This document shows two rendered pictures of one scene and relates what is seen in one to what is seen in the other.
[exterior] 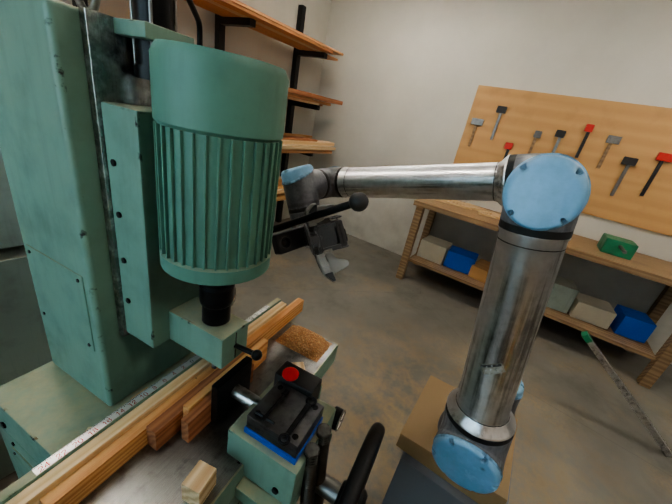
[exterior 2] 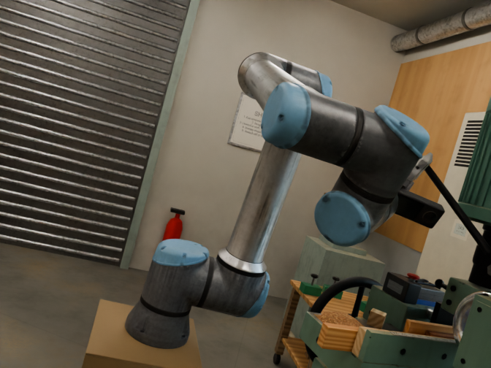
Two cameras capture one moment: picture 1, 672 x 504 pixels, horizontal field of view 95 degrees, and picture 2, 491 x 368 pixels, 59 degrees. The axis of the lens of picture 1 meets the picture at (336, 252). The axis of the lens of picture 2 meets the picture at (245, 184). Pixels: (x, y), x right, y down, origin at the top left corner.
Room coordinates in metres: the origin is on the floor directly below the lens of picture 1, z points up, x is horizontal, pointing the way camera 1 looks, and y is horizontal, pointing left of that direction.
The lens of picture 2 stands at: (1.45, 0.49, 1.19)
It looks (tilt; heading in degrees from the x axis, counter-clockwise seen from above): 4 degrees down; 227
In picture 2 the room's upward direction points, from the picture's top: 16 degrees clockwise
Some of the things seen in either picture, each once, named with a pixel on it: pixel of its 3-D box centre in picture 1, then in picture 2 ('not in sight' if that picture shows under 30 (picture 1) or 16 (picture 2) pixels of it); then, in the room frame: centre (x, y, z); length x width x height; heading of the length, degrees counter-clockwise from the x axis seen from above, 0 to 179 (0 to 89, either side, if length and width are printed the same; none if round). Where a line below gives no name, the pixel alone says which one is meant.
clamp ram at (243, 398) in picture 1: (244, 396); (437, 318); (0.41, 0.11, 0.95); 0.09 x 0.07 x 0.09; 158
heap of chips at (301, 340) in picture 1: (304, 338); (347, 323); (0.65, 0.04, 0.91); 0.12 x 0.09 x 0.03; 68
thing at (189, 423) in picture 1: (221, 397); not in sight; (0.42, 0.16, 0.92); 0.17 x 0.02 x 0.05; 158
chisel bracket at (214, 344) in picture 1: (209, 332); (481, 311); (0.48, 0.22, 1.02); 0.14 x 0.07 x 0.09; 68
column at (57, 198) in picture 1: (111, 225); not in sight; (0.58, 0.47, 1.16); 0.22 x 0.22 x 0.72; 68
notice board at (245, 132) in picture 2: not in sight; (268, 128); (-1.24, -2.30, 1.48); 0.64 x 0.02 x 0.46; 151
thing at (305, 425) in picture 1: (290, 405); (411, 287); (0.38, 0.02, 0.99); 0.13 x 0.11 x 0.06; 158
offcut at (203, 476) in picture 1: (199, 483); not in sight; (0.27, 0.13, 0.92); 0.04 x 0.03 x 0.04; 166
